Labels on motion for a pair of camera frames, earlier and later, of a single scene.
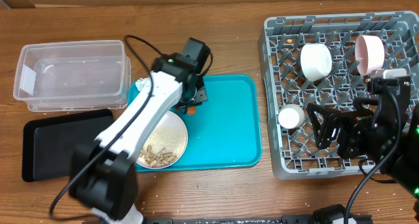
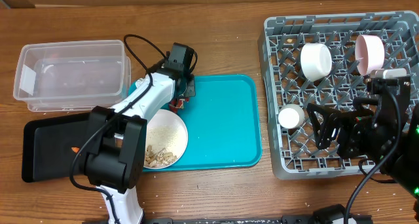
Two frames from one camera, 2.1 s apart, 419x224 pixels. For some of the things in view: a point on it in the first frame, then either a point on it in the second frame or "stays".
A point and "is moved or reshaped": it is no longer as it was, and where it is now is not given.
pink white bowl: [369, 53] stays
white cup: [315, 60] stays
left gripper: [199, 96] to [189, 90]
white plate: [165, 145] stays
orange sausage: [191, 111] is moved or reshaped
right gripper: [361, 130] stays
